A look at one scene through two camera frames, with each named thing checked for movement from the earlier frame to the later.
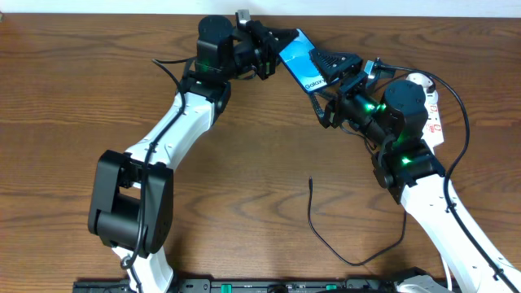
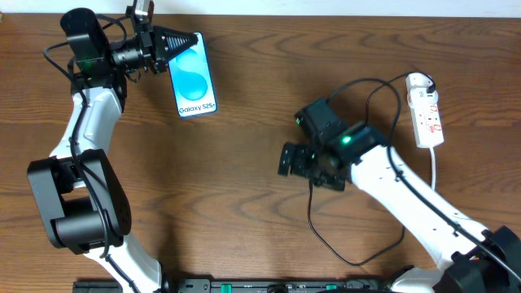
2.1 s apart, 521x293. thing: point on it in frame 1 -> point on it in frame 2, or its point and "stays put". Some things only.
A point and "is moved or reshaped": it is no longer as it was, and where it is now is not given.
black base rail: (253, 286) stays put
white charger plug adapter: (424, 80) stays put
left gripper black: (266, 50) -> (151, 49)
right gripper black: (346, 92) -> (299, 161)
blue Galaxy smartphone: (296, 54) is moved or reshaped
